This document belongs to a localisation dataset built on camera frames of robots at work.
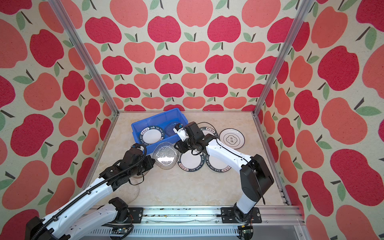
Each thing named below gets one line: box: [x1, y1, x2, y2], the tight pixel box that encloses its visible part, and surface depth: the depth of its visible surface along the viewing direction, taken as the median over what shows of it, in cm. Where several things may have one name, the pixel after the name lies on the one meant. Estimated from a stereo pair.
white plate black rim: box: [219, 128, 246, 150], surface depth 108 cm
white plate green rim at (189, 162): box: [177, 149, 205, 172], surface depth 93 cm
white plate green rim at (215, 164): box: [205, 154, 232, 173], surface depth 92 cm
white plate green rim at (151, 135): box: [139, 126, 165, 146], surface depth 109 cm
